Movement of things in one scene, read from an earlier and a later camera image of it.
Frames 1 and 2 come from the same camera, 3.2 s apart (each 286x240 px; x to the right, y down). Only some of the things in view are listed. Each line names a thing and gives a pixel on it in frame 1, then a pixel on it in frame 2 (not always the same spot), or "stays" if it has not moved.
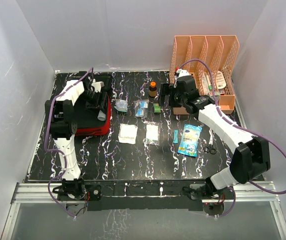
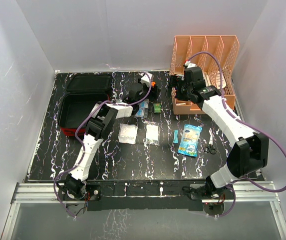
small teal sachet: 175,140 stays
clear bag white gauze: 152,132 stays
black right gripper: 166,89 -> 173,80
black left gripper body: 93,99 -> 146,89
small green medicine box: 156,108 stays
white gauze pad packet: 127,133 stays
